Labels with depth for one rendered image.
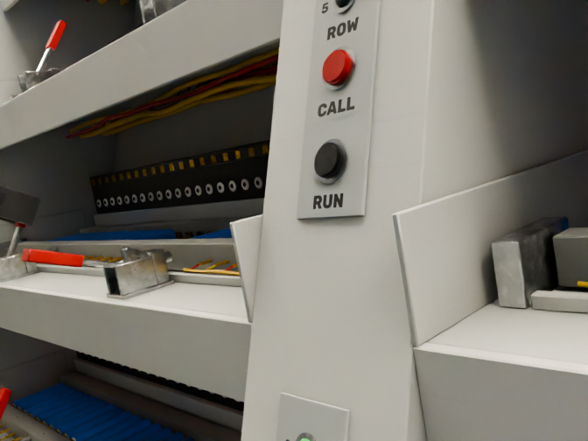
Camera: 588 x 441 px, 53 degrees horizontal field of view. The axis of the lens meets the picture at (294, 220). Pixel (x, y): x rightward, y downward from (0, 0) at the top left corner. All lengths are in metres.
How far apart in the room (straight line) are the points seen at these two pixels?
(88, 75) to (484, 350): 0.42
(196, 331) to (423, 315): 0.15
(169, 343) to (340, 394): 0.14
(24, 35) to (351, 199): 0.72
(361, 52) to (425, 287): 0.11
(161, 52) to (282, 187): 0.19
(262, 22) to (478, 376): 0.23
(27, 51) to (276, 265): 0.69
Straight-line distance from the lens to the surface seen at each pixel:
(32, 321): 0.58
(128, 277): 0.42
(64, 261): 0.41
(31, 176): 0.88
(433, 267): 0.23
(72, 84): 0.58
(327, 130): 0.27
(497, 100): 0.29
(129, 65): 0.48
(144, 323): 0.38
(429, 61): 0.25
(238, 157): 0.58
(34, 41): 0.92
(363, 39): 0.27
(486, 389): 0.22
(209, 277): 0.40
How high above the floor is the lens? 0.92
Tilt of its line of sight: 8 degrees up
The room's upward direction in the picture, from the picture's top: 5 degrees clockwise
